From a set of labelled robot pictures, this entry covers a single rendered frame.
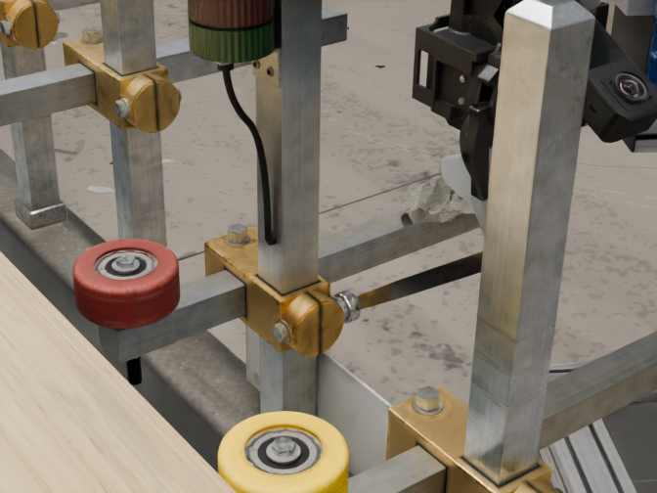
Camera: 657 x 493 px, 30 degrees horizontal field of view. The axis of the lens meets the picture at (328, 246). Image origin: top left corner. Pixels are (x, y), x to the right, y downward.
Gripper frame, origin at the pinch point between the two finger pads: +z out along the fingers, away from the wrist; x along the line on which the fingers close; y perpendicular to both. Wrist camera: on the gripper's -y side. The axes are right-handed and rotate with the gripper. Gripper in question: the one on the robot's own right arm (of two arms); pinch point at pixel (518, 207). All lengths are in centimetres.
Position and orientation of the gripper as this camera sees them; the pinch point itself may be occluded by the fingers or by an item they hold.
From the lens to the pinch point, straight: 120.8
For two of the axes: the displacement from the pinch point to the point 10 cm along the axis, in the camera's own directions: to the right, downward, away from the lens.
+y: 8.0, -2.9, 5.2
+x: -5.9, -4.1, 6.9
